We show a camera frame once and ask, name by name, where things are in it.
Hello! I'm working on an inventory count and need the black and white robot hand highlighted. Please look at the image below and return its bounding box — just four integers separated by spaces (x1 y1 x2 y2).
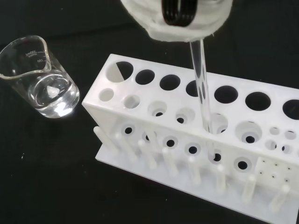
120 0 234 43

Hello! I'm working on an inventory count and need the black cloth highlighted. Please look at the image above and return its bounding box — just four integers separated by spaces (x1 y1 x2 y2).
0 0 299 224

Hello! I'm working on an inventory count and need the clear glass beaker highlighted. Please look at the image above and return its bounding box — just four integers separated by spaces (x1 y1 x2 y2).
0 35 80 119

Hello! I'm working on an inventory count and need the white test tube rack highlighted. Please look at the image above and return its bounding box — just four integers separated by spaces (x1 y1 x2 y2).
81 53 299 221

